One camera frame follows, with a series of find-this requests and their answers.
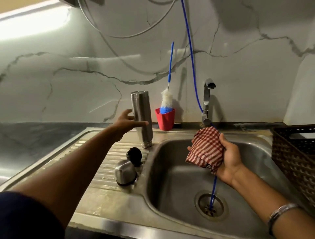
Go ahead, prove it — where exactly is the person's right hand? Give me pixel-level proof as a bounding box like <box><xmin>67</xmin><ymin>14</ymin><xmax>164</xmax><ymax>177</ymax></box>
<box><xmin>188</xmin><ymin>133</ymin><xmax>244</xmax><ymax>187</ymax></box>

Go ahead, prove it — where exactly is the person's left hand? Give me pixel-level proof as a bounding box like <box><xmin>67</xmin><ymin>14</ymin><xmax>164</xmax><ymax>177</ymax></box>
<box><xmin>111</xmin><ymin>109</ymin><xmax>149</xmax><ymax>143</ymax></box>

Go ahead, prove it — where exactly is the stainless steel bottle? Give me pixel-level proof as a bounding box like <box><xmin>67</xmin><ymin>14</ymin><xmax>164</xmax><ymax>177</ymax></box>
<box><xmin>130</xmin><ymin>91</ymin><xmax>153</xmax><ymax>149</ymax></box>

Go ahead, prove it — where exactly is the red checkered cloth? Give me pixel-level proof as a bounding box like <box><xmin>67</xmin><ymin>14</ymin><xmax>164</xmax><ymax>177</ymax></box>
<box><xmin>186</xmin><ymin>127</ymin><xmax>225</xmax><ymax>175</ymax></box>

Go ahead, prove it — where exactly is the person's right forearm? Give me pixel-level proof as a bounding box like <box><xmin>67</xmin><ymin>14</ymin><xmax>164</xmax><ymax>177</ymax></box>
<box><xmin>231</xmin><ymin>163</ymin><xmax>315</xmax><ymax>239</ymax></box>

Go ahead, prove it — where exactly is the person's left forearm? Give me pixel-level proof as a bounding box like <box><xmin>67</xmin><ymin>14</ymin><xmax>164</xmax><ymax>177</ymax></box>
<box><xmin>10</xmin><ymin>124</ymin><xmax>121</xmax><ymax>229</ymax></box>

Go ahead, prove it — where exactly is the red plastic cup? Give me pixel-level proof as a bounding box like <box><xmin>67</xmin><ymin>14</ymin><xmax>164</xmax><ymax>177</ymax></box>
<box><xmin>155</xmin><ymin>108</ymin><xmax>176</xmax><ymax>131</ymax></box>

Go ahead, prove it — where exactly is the black bottle stopper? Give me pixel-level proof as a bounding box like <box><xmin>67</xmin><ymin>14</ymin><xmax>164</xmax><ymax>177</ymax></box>
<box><xmin>126</xmin><ymin>147</ymin><xmax>143</xmax><ymax>167</ymax></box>

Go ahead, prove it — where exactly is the chrome faucet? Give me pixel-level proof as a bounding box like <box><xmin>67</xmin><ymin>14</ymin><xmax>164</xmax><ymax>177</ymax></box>
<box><xmin>201</xmin><ymin>78</ymin><xmax>216</xmax><ymax>127</ymax></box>

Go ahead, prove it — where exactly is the steel bottle cap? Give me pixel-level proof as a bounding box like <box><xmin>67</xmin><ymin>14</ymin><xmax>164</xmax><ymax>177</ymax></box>
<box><xmin>114</xmin><ymin>159</ymin><xmax>138</xmax><ymax>186</ymax></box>

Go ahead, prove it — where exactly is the stainless steel sink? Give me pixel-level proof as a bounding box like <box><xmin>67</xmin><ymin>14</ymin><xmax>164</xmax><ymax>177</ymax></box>
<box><xmin>0</xmin><ymin>127</ymin><xmax>315</xmax><ymax>239</ymax></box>

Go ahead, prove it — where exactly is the round sink drain strainer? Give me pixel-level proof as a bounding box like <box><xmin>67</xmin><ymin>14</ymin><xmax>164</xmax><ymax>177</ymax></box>
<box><xmin>194</xmin><ymin>191</ymin><xmax>228</xmax><ymax>221</ymax></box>

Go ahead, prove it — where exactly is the brown woven plastic basket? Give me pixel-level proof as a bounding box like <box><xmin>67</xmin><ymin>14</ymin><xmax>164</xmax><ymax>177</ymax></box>
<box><xmin>271</xmin><ymin>124</ymin><xmax>315</xmax><ymax>210</ymax></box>

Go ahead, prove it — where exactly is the white item in basket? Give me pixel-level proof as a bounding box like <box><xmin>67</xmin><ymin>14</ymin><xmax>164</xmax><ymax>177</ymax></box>
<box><xmin>289</xmin><ymin>132</ymin><xmax>315</xmax><ymax>140</ymax></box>

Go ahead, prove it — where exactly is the dark blue sleeve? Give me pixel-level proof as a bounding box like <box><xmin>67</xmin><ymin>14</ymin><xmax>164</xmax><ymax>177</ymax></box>
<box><xmin>0</xmin><ymin>191</ymin><xmax>66</xmax><ymax>239</ymax></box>

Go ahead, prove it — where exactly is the blue handled bottle brush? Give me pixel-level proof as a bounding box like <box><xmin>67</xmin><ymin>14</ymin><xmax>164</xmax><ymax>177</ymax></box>
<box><xmin>160</xmin><ymin>41</ymin><xmax>175</xmax><ymax>114</ymax></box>

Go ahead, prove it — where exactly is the silver bracelet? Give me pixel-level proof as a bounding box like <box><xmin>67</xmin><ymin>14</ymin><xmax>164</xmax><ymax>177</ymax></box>
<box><xmin>267</xmin><ymin>203</ymin><xmax>300</xmax><ymax>236</ymax></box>

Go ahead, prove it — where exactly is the grey cable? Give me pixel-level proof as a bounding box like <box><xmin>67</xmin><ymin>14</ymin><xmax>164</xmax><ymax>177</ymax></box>
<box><xmin>77</xmin><ymin>0</ymin><xmax>177</xmax><ymax>39</ymax></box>

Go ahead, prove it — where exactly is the blue hose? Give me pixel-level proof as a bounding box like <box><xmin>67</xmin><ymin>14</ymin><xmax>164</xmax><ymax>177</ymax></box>
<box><xmin>181</xmin><ymin>0</ymin><xmax>218</xmax><ymax>214</ymax></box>

